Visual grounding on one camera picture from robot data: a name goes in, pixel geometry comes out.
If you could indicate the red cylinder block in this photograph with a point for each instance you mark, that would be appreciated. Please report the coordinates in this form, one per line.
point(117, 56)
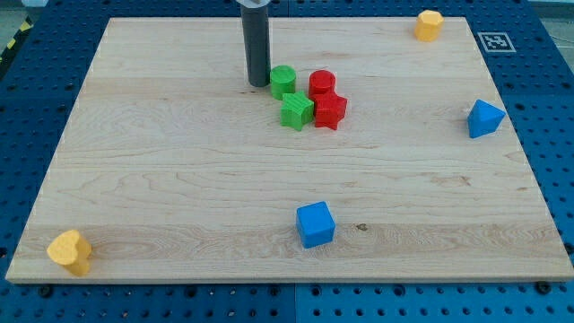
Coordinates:
point(321, 82)

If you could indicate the silver rod mount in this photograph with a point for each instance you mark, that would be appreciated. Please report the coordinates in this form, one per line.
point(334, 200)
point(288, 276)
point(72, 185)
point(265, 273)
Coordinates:
point(253, 3)

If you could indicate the blue cube block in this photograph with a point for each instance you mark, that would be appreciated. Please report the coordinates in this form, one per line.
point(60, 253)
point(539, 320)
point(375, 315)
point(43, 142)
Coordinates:
point(315, 225)

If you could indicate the blue triangle block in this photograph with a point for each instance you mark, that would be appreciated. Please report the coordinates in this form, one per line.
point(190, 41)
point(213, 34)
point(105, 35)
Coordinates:
point(484, 119)

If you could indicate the green star block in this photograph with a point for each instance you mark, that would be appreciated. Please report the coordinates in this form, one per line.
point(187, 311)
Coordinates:
point(296, 111)

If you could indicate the yellow heart block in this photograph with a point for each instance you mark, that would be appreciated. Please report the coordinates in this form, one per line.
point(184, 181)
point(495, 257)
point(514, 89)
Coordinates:
point(71, 251)

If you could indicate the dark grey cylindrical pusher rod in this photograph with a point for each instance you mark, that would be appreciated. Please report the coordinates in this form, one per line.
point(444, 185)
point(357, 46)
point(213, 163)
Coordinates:
point(255, 24)

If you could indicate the green cylinder block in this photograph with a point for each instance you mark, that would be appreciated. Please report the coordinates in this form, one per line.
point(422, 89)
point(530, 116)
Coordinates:
point(283, 80)

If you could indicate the yellow hexagon block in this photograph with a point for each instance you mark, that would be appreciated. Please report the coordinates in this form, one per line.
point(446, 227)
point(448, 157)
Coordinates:
point(428, 25)

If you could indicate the white fiducial marker tag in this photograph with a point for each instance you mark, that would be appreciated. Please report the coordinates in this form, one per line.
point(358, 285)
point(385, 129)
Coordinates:
point(496, 42)

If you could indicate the red star block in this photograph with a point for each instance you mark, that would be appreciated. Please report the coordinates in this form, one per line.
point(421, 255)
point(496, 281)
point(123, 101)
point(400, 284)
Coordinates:
point(329, 110)

